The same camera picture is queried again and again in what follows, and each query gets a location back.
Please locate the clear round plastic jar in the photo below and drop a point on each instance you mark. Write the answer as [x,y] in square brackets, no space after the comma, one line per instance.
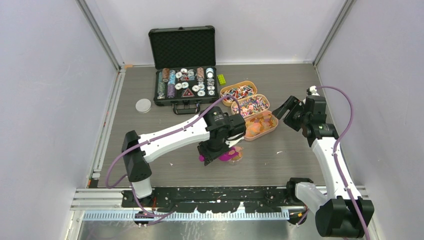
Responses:
[236,155]

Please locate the black poker chip case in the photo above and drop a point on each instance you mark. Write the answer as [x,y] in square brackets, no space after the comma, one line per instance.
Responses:
[185,63]

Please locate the orange tray with lollipops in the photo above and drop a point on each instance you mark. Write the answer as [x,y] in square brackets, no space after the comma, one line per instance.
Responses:
[240,90]

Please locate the pink tray popsicle candies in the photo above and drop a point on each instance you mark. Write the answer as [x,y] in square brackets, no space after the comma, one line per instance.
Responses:
[259,125]

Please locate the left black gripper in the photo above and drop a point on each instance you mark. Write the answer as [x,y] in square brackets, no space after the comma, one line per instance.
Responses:
[209,156]

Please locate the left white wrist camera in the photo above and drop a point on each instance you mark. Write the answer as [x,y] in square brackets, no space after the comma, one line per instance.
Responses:
[236,137]

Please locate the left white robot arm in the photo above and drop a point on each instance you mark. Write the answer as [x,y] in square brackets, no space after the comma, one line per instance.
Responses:
[140,150]

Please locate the magenta plastic scoop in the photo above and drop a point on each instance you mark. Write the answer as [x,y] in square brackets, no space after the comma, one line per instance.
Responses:
[225,157]

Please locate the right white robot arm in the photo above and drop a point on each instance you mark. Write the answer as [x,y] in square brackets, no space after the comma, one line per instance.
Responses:
[341,212]

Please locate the beige tray swirl lollipops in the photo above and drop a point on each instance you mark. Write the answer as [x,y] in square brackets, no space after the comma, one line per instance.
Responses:
[251,105]

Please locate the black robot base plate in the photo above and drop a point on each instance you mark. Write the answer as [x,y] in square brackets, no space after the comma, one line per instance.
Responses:
[215,199]

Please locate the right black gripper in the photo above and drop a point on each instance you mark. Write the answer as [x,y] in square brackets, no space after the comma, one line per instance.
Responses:
[292,103]

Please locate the yellow-green small block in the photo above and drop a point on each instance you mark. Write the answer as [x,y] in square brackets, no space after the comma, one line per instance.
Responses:
[221,79]

